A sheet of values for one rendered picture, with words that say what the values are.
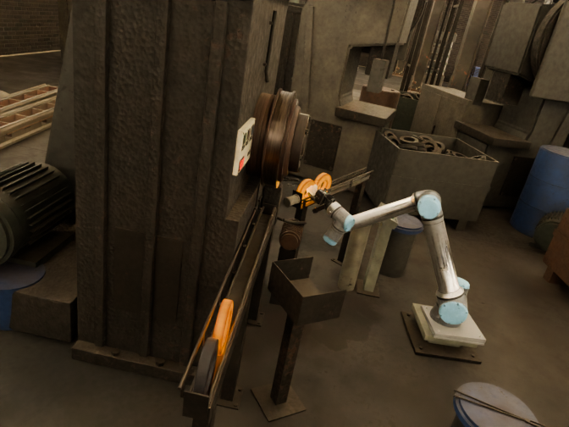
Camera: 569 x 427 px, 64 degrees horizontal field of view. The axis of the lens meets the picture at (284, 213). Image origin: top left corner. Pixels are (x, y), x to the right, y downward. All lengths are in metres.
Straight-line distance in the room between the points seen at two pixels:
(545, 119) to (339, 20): 2.52
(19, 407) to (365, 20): 4.06
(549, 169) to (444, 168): 1.16
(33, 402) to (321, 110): 3.71
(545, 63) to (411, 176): 1.72
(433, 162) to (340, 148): 1.04
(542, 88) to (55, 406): 4.77
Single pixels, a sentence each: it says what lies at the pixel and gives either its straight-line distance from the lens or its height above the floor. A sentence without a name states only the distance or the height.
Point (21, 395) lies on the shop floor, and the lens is 2.38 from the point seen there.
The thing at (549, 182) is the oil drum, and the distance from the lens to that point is 5.18.
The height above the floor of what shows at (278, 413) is 0.01.
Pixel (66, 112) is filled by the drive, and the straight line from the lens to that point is 2.87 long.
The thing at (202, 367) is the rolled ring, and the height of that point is 0.72.
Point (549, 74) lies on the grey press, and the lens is 5.26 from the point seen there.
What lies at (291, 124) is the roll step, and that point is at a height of 1.23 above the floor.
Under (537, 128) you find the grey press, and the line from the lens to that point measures 5.76.
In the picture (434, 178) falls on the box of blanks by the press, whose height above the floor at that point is 0.51.
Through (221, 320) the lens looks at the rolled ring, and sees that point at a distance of 1.51.
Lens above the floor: 1.67
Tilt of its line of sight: 24 degrees down
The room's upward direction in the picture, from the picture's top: 11 degrees clockwise
